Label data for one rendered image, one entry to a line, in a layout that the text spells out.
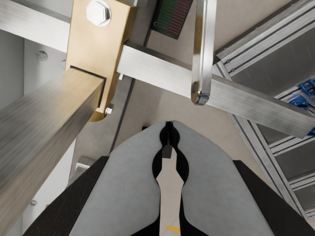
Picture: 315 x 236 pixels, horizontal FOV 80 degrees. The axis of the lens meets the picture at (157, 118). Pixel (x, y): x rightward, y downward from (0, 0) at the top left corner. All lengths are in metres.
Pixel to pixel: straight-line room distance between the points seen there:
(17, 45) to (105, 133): 0.24
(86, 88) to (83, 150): 0.29
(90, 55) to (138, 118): 1.01
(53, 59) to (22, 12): 0.24
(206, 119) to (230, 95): 0.98
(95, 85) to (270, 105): 0.19
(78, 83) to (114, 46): 0.05
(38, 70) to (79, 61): 0.30
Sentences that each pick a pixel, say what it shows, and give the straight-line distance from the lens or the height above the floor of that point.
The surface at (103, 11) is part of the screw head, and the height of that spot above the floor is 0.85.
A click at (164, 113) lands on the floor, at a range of 1.16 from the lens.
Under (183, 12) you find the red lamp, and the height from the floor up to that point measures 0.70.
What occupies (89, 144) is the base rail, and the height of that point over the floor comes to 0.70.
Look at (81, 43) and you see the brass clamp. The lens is 0.21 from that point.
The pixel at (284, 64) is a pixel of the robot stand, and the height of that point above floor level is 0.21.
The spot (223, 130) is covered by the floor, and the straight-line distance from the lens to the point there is 1.28.
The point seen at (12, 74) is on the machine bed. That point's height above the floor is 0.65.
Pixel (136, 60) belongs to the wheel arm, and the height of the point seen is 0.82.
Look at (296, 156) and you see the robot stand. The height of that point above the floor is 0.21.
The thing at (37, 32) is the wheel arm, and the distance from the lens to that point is 0.24.
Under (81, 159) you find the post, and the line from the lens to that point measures 0.46.
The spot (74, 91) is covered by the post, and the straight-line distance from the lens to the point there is 0.17.
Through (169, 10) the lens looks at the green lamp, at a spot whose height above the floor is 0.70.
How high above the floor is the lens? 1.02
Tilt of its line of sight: 60 degrees down
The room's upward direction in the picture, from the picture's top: 175 degrees counter-clockwise
